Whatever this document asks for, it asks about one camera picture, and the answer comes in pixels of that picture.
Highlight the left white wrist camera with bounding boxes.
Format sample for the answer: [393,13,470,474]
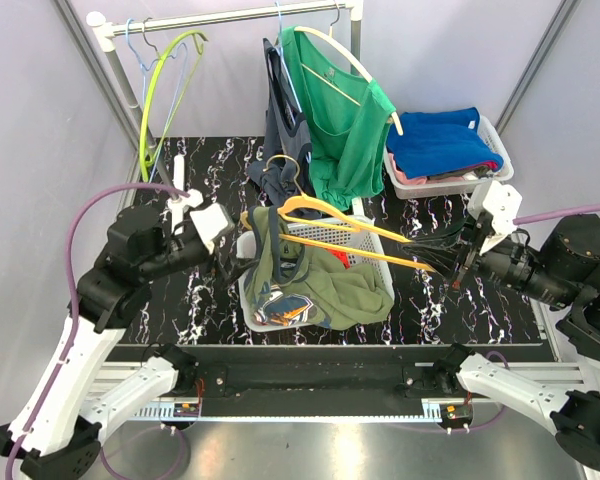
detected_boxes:
[182,189,235,254]

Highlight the white clothes rack frame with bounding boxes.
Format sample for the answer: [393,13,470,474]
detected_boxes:
[86,1,353,189]

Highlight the lime green hanger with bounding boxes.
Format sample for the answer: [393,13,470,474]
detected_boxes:
[138,29,208,183]

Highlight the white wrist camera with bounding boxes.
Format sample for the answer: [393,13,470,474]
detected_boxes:
[468,180,522,255]
[182,189,235,254]

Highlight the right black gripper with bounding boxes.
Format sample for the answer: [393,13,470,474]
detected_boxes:
[402,206,576,305]

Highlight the cream curved wooden hanger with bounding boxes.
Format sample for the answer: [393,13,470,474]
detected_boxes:
[292,4,406,136]

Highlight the light blue wire hanger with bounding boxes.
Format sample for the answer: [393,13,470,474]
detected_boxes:
[124,18,188,182]

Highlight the large white perforated basket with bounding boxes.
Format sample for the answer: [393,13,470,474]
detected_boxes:
[237,223,395,332]

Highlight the small white laundry basket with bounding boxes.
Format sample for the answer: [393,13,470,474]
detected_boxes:
[384,108,514,200]

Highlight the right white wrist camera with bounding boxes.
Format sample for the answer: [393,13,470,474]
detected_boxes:
[468,180,522,255]

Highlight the folded blue clothes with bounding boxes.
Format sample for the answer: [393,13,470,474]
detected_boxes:
[386,107,504,179]

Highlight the green t-shirt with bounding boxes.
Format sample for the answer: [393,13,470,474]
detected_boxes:
[279,27,396,211]

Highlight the dark navy tank top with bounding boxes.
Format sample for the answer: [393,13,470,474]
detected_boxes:
[247,39,315,207]

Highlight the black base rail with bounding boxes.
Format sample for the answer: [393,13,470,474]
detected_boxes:
[87,344,557,423]

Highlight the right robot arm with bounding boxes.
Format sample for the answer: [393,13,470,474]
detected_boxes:
[419,213,600,472]

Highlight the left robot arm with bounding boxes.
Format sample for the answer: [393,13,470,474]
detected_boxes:
[0,204,234,479]

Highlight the red tank top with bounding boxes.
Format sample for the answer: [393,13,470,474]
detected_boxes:
[329,250,350,269]

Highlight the olive green tank top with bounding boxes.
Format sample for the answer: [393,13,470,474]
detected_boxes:
[241,207,394,331]

